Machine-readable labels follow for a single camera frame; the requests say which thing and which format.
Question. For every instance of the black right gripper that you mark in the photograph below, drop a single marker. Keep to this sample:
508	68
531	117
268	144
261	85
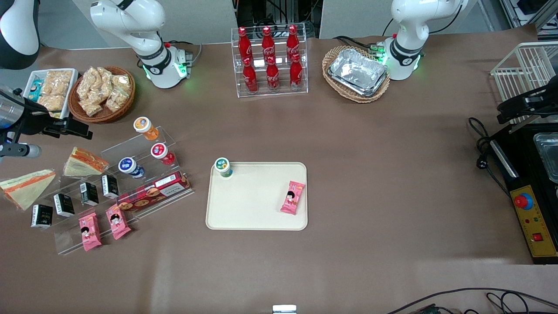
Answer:
32	121

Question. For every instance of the red cola bottle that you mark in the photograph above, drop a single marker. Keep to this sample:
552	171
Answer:
296	75
267	43
273	76
250	78
292	42
244	46

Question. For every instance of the light wicker basket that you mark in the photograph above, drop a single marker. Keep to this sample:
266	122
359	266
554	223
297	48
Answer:
357	98

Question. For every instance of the clear acrylic bottle rack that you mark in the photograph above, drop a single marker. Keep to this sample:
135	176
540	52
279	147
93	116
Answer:
244	93

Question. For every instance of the triangular sandwich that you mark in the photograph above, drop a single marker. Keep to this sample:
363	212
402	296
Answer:
85	163
26	191

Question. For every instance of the tan cracker pack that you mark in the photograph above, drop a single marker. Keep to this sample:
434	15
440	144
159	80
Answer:
59	83
51	102

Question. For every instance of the blue snack packet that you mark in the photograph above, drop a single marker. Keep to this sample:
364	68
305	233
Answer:
35	90

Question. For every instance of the brown wicker snack basket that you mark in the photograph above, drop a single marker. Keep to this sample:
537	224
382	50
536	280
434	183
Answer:
102	117

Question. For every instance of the clear bag of crackers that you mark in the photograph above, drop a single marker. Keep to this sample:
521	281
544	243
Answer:
104	78
117	99
121	82
87	83
91	107

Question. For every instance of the small black drink carton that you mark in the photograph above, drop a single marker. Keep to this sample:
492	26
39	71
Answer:
110	186
64	205
42	216
89	194

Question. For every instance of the yellow control panel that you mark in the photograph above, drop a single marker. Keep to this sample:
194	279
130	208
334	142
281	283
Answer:
534	222

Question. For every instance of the beige plastic tray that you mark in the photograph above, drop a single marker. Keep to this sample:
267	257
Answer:
257	205

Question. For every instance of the green lid yogurt cup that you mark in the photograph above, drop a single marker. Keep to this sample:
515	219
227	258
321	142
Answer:
222	166

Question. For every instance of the clear metal machine tray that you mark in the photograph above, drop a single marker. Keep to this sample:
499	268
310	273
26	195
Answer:
548	155

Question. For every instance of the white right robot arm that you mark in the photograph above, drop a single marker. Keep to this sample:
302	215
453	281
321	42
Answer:
130	22

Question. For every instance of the small white block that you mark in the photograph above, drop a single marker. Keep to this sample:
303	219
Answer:
284	309

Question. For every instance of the aluminium foil tray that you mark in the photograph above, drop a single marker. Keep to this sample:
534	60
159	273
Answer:
357	72

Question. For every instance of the blue yogurt bottle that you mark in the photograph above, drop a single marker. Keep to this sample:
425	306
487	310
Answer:
130	167

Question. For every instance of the orange yogurt bottle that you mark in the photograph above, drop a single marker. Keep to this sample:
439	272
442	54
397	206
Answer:
145	127

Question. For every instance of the red square switch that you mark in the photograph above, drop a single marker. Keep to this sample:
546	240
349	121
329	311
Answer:
537	237

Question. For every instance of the pink snack packet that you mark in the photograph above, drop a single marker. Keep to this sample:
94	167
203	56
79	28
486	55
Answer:
90	232
117	222
292	198

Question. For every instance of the red cookie box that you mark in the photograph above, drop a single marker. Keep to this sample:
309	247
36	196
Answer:
152	192

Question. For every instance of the black background equipment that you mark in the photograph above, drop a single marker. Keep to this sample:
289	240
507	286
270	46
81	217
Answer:
279	13

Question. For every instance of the red yogurt bottle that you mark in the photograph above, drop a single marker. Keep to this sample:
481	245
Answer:
161	153

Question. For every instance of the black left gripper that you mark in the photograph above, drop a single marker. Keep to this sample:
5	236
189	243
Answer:
518	105

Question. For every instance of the large clear acrylic step stand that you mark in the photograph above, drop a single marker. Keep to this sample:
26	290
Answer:
69	235

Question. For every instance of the black sealing machine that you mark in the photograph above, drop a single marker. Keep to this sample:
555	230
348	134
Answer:
523	165

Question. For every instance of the white rectangular snack tray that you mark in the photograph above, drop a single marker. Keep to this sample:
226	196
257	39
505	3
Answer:
73	87

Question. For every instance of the red emergency stop button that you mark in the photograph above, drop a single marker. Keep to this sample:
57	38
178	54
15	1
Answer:
523	201

